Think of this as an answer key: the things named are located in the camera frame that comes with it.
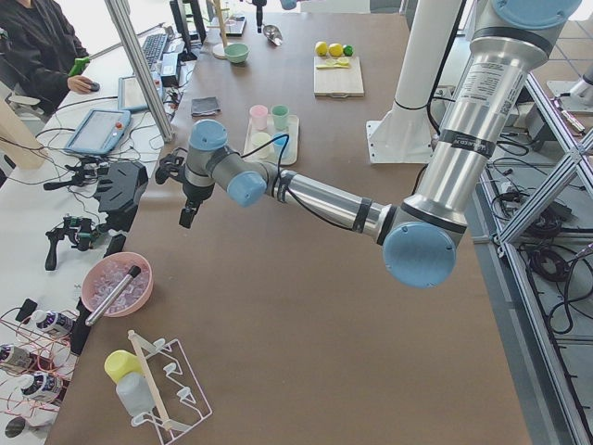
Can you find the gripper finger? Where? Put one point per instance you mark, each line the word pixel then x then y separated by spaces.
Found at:
pixel 259 19
pixel 187 215

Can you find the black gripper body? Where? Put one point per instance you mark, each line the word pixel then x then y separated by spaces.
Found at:
pixel 193 192
pixel 259 6

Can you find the cream plastic cup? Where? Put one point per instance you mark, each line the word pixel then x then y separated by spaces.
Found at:
pixel 260 140

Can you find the pink plastic cup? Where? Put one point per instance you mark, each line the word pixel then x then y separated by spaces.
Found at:
pixel 259 117

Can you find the green plastic cup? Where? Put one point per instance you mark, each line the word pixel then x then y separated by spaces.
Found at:
pixel 280 115

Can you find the blue plastic cup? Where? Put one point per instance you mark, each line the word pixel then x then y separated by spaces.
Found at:
pixel 281 144

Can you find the beige rabbit tray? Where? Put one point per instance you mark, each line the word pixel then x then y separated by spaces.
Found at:
pixel 292 130

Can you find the steel ice scoop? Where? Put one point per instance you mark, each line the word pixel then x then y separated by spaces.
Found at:
pixel 273 34

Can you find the green bowl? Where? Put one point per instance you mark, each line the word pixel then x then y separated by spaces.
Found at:
pixel 236 53

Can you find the wooden cup tree stand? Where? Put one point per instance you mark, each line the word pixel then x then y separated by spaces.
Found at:
pixel 219 50

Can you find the grey folded cloth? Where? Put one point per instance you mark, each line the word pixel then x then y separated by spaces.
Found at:
pixel 205 106

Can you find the steel muddler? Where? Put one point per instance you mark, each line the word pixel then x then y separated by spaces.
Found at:
pixel 113 295

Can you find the teach pendant tablet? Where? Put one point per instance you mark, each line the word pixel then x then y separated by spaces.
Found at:
pixel 99 132

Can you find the yellow plastic knife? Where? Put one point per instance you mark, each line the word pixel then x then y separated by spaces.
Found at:
pixel 331 67

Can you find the yellow lemon left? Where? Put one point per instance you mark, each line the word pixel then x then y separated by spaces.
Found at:
pixel 335 50

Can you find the bamboo cutting board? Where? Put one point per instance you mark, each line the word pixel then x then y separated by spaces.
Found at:
pixel 338 83

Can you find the yellow cup on rack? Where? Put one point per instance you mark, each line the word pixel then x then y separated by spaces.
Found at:
pixel 119 363

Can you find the bottle with label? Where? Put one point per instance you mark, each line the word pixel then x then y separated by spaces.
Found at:
pixel 53 323

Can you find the seated person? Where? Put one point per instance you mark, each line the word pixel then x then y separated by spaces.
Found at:
pixel 43 50

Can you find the grey cup on rack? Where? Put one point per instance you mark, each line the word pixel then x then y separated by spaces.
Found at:
pixel 134 394

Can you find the white wire cup rack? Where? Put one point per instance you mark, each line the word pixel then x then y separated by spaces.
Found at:
pixel 181 404

